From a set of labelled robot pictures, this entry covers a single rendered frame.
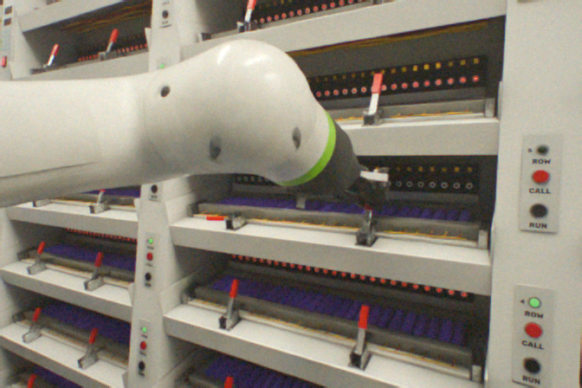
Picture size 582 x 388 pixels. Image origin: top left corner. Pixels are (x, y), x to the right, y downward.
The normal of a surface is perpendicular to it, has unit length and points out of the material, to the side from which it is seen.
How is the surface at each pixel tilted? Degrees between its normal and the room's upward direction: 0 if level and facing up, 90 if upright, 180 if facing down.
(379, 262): 108
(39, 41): 90
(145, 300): 90
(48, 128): 76
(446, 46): 90
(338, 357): 18
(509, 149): 90
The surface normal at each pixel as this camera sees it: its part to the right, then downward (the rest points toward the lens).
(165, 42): -0.50, -0.04
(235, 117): -0.06, 0.31
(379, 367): -0.10, -0.96
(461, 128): -0.49, 0.26
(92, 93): 0.51, -0.69
